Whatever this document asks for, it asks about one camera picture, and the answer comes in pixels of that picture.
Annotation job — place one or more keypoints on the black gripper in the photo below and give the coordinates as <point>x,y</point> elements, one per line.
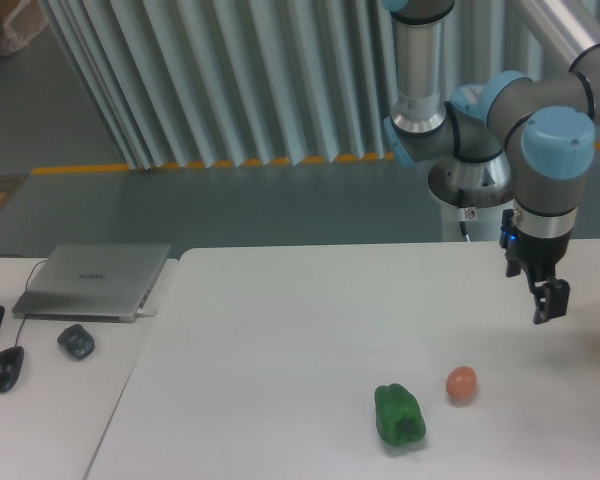
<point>535,244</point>

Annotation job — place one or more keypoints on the black computer mouse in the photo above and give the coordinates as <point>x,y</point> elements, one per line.
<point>11,362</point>

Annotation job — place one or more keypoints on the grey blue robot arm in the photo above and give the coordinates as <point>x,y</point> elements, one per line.
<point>523,145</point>

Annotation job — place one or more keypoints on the green bell pepper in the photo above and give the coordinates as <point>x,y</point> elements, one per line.
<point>398,417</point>

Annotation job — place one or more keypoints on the brown egg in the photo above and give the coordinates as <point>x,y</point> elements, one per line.
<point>461,384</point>

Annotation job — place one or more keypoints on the corrugated grey partition screen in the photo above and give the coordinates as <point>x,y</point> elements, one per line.
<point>234,81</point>

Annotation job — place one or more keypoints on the dark grey earbuds case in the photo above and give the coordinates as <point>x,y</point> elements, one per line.
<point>77,342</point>

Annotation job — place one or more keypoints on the silver closed laptop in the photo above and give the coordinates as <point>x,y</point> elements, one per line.
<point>97,282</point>

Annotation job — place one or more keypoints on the cardboard box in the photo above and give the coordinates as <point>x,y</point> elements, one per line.
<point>20,23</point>

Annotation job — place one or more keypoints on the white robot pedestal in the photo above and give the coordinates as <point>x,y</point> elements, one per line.
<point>475,220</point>

